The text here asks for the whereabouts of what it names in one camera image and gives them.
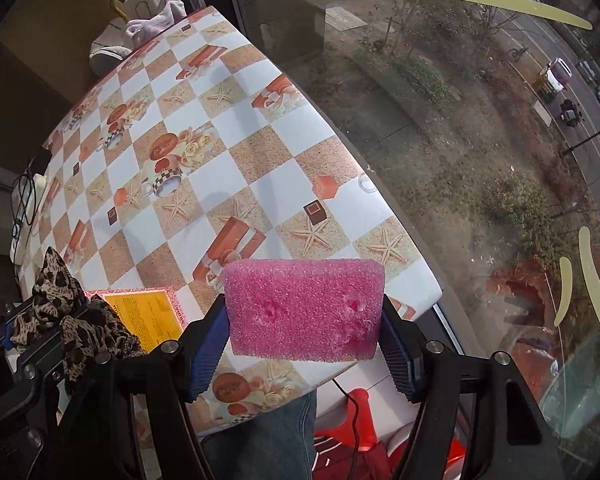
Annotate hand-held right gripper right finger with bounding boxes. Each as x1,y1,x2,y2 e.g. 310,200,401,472
377,296,566,480

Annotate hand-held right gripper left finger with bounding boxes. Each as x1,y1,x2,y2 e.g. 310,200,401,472
60,295,231,480

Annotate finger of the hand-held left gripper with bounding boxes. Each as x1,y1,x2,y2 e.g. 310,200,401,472
0,310,41,356
15,347,68,396

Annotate leopard print scrunchie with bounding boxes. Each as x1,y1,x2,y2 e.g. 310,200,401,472
10,246,146,396

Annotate pink foam sponge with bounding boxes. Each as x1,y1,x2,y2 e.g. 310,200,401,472
221,258,386,363

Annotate yellow pink card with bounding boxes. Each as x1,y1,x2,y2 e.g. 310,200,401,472
85,286,188,353

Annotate red plastic stool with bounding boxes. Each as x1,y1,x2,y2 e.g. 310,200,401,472
312,387,468,480

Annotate person's leg blue jeans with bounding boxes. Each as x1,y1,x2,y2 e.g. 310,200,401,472
200,390,318,480

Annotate white power strip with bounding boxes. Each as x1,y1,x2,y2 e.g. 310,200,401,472
10,172,48,261

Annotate checkered printed tablecloth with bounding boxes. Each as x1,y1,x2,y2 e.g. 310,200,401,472
10,6,443,436

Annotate grey slipper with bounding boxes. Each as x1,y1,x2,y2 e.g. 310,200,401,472
89,25,136,76

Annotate black car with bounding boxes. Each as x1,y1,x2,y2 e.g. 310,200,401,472
560,100,586,128

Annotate white car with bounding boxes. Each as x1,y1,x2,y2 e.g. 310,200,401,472
547,57,573,92

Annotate white fluffy cloth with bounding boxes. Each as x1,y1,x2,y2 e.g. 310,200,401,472
125,0,188,41

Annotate thin black cable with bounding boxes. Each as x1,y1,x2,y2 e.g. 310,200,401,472
330,377,363,480

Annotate black adapter cable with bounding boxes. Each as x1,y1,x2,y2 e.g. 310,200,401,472
10,152,48,241

